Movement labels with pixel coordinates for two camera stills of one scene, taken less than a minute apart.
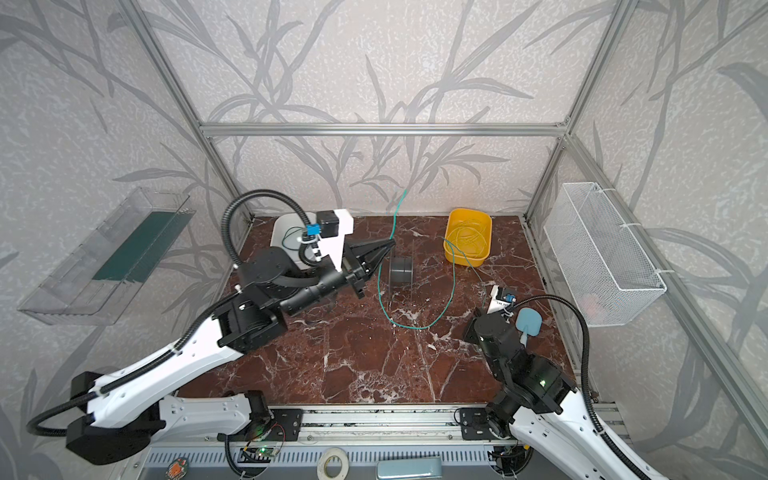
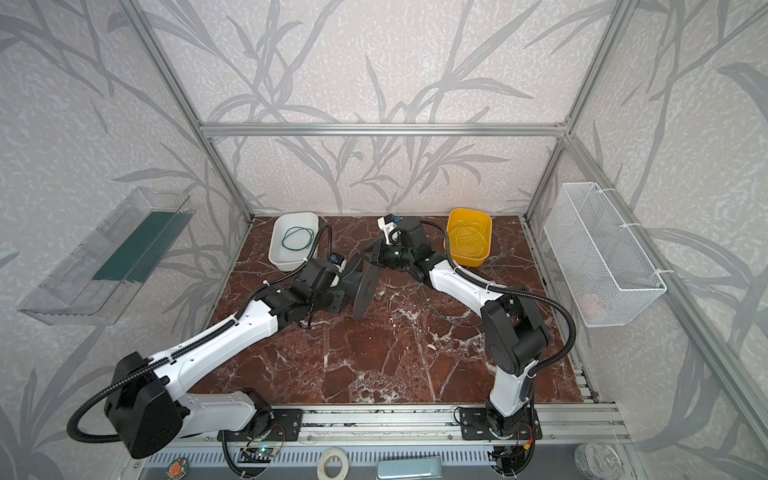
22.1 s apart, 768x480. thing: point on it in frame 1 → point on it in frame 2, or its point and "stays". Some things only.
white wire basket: [605, 262] stays
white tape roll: [320, 465] stays
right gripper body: [480, 327] → [384, 251]
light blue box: [409, 469] stays
